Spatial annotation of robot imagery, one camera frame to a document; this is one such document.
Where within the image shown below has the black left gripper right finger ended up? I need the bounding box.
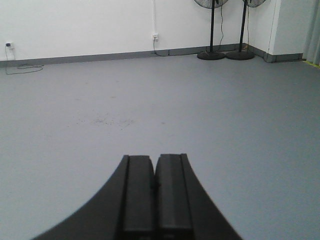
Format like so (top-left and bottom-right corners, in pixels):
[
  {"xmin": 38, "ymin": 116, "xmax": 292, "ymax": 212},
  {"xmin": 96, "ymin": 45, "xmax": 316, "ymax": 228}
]
[{"xmin": 155, "ymin": 153, "xmax": 241, "ymax": 240}]

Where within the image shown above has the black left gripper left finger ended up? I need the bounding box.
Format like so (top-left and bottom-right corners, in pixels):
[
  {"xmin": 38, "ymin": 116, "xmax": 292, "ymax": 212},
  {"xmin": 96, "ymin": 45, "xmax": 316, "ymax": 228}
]
[{"xmin": 36, "ymin": 155, "xmax": 155, "ymax": 240}]

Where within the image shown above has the grey-green curtain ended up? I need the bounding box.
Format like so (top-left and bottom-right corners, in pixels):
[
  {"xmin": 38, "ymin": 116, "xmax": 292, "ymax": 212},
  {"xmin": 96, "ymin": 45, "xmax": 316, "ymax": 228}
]
[{"xmin": 302, "ymin": 0, "xmax": 320, "ymax": 68}]

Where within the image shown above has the black pedestal fan left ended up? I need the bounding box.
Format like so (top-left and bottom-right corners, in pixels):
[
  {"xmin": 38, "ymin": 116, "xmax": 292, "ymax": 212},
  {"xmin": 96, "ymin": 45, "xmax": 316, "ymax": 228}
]
[{"xmin": 195, "ymin": 0, "xmax": 227, "ymax": 61}]

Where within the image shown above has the black pedestal fan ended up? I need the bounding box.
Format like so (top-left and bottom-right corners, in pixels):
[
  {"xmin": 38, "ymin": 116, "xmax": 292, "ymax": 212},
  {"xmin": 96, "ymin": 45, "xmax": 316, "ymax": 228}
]
[
  {"xmin": 195, "ymin": 0, "xmax": 227, "ymax": 61},
  {"xmin": 225, "ymin": 0, "xmax": 265, "ymax": 61}
]

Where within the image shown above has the black cable on floor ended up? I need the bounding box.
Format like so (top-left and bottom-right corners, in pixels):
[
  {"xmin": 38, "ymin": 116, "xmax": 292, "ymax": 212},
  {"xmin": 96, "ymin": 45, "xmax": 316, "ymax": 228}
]
[{"xmin": 4, "ymin": 47, "xmax": 45, "ymax": 75}]

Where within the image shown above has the black pedestal fan right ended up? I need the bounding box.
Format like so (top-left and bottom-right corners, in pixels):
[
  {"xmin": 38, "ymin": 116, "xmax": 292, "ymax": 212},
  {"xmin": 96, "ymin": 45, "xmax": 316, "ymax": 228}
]
[{"xmin": 225, "ymin": 0, "xmax": 265, "ymax": 61}]

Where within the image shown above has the white wall socket centre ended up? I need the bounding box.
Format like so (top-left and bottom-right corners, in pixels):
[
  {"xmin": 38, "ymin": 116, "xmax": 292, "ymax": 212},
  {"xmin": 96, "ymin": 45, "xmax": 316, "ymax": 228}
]
[{"xmin": 152, "ymin": 33, "xmax": 159, "ymax": 41}]

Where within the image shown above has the white wall socket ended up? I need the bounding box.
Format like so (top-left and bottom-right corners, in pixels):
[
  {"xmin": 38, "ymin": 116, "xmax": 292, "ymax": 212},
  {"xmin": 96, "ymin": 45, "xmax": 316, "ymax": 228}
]
[
  {"xmin": 5, "ymin": 42, "xmax": 14, "ymax": 49},
  {"xmin": 152, "ymin": 33, "xmax": 159, "ymax": 41}
]

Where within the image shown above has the white wall socket left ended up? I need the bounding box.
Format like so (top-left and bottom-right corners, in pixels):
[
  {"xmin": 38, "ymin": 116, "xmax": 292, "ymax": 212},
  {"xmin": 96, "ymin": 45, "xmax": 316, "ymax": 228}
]
[{"xmin": 5, "ymin": 42, "xmax": 14, "ymax": 49}]

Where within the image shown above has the white wall cable conduit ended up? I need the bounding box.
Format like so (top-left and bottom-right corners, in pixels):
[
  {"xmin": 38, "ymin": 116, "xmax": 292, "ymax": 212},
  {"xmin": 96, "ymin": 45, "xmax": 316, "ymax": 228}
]
[{"xmin": 152, "ymin": 0, "xmax": 158, "ymax": 34}]

